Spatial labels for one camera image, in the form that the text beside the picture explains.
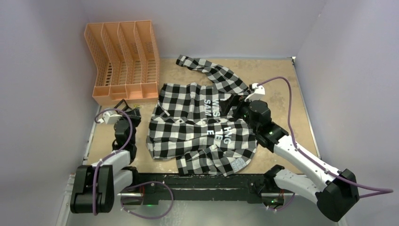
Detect orange plastic file organizer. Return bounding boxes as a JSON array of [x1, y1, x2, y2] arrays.
[[84, 20, 160, 106]]

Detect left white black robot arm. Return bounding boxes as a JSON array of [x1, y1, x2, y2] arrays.
[[70, 106, 141, 215]]

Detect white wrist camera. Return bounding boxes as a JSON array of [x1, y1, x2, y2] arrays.
[[245, 83, 265, 102], [98, 109, 122, 125]]

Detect black aluminium mounting rail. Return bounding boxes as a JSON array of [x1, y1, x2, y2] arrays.
[[115, 173, 281, 205]]

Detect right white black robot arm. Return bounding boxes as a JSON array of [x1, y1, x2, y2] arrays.
[[221, 95, 359, 222]]

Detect black white plaid shirt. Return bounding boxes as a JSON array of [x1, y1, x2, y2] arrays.
[[146, 55, 258, 176]]

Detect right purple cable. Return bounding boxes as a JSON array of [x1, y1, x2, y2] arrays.
[[255, 76, 394, 213]]

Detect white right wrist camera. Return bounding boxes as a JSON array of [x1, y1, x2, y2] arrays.
[[245, 83, 265, 102]]

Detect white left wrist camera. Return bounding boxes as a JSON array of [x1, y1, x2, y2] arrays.
[[98, 109, 122, 125]]

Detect small black frame stand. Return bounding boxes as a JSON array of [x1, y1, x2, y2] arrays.
[[114, 99, 133, 112]]

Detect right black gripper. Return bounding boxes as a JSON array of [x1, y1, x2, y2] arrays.
[[219, 94, 259, 133]]

